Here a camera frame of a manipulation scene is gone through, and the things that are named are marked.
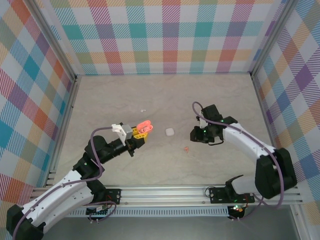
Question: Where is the aluminium side rail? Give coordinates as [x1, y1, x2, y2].
[43, 74, 81, 188]
[250, 72, 280, 151]

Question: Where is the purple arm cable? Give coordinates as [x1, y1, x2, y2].
[191, 101, 286, 221]
[11, 125, 118, 240]

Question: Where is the left controller circuit board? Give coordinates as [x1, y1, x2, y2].
[86, 204, 111, 217]

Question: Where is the controller circuit board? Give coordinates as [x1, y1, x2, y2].
[86, 204, 111, 217]
[228, 204, 247, 220]

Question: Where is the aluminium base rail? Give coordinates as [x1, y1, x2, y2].
[31, 184, 305, 207]

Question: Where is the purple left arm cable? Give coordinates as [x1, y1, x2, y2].
[11, 125, 118, 240]

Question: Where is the grey metal panel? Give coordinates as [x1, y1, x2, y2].
[39, 206, 301, 240]

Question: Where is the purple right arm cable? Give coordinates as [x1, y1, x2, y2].
[191, 101, 286, 221]

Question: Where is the white slotted cable duct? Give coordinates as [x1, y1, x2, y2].
[67, 209, 230, 218]

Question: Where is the pink earbud charging case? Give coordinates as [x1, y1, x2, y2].
[136, 120, 154, 134]

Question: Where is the right controller circuit board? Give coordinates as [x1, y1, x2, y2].
[228, 204, 247, 220]

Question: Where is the aluminium corner post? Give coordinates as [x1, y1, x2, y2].
[28, 0, 81, 83]
[249, 0, 301, 78]

